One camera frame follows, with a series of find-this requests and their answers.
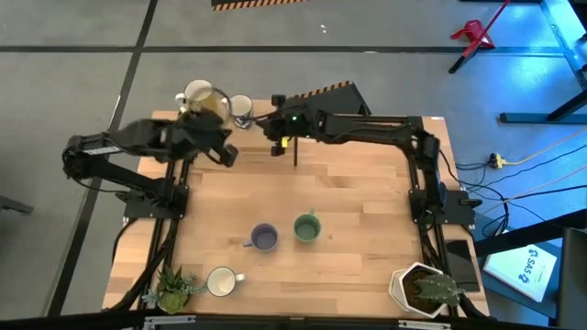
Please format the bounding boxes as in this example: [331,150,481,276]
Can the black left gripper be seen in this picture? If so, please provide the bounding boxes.
[178,107,239,169]

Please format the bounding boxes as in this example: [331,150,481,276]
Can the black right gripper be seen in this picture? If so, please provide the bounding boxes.
[259,93,322,158]

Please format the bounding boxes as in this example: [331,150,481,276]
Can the white mug blue leaf print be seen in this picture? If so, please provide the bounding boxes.
[228,93,255,131]

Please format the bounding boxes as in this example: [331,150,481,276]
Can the plain white mug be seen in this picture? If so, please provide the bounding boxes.
[174,78,215,114]

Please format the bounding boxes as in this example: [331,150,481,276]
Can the purple faceted mug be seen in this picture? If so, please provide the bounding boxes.
[241,223,280,253]

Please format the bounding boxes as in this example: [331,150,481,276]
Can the white mug blue flower print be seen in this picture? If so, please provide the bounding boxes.
[205,266,247,298]

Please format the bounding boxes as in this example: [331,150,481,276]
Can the black box hazard stripe edge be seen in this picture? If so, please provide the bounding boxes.
[293,81,372,118]

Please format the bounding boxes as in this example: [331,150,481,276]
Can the green faceted mug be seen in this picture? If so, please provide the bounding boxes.
[293,208,323,244]

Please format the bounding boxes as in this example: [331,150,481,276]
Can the yellow black hazard strip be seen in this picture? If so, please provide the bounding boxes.
[210,0,309,12]

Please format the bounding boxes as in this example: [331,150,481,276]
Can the green succulent plant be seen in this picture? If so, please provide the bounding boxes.
[141,264,207,316]

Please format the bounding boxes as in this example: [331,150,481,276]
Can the white hexagonal plant pot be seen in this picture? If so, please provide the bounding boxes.
[388,261,460,320]

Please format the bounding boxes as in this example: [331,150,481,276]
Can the dark metal foot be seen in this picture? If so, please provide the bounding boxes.
[0,195,34,215]

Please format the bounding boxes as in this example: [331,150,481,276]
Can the red floor stand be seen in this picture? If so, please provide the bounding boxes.
[448,0,512,74]

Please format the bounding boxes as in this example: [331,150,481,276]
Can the green cactus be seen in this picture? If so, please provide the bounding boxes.
[415,273,465,307]

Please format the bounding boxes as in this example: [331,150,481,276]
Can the black flat tablet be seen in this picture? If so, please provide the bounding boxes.
[443,237,482,294]

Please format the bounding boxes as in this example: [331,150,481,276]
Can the black diagonal bar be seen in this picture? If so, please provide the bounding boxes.
[471,208,587,258]

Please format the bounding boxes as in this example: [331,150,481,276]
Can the white printed box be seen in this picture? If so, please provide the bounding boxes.
[482,242,559,303]

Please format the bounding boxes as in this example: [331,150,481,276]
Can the black chair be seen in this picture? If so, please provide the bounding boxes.
[554,226,587,330]

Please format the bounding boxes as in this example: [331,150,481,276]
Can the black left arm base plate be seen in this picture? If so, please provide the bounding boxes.
[122,185,190,220]

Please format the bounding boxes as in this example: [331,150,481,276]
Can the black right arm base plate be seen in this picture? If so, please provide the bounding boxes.
[407,187,483,226]

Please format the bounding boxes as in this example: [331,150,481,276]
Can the black metal stand frame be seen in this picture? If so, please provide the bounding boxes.
[498,0,587,125]

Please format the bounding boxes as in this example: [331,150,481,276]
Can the orange extension cable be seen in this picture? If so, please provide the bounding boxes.
[502,129,587,166]

